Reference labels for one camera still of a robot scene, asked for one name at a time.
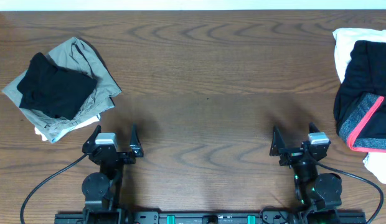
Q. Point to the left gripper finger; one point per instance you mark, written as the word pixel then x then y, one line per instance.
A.
pixel 135 144
pixel 89 146

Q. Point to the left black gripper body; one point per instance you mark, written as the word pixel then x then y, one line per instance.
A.
pixel 119 156

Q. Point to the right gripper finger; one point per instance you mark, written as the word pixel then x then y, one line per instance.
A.
pixel 313 128
pixel 277 145

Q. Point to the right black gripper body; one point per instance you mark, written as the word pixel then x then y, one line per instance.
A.
pixel 295 152

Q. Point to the black leggings red waistband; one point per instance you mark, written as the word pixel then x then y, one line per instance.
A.
pixel 360 104

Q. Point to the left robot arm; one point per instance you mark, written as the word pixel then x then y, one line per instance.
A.
pixel 102 189

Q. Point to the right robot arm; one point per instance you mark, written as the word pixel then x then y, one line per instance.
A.
pixel 319 194

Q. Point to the folded black garment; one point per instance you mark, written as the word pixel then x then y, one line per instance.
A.
pixel 56 91

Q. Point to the white shirt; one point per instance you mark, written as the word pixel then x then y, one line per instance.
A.
pixel 345 38

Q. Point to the folded khaki garment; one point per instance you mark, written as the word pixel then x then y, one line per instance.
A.
pixel 73 54

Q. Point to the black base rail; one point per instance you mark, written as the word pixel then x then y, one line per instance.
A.
pixel 266 216

